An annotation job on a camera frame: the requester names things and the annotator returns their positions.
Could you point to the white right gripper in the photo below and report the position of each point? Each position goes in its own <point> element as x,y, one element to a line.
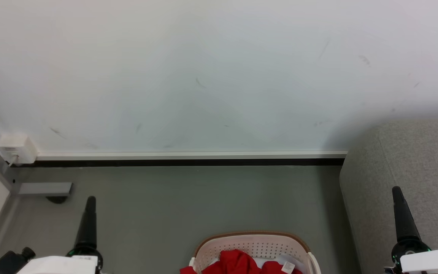
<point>430,262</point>

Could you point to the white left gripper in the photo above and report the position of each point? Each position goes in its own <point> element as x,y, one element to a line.
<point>63,265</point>

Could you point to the red and white jacket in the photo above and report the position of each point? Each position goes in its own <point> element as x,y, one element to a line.
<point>238,263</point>

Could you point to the cream plastic laundry basket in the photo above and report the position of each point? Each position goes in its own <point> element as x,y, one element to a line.
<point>257,241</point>

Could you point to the grey fabric sofa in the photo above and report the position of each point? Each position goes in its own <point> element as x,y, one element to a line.
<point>405,167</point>

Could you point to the white and black baseboard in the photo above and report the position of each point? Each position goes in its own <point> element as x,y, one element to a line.
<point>188,158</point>

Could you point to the grey metal floor bracket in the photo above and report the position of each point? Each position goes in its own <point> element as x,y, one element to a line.
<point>44,188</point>

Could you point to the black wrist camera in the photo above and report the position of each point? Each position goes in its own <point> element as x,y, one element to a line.
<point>11,262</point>

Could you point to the white wall junction box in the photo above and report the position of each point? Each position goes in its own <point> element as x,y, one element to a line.
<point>15,146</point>

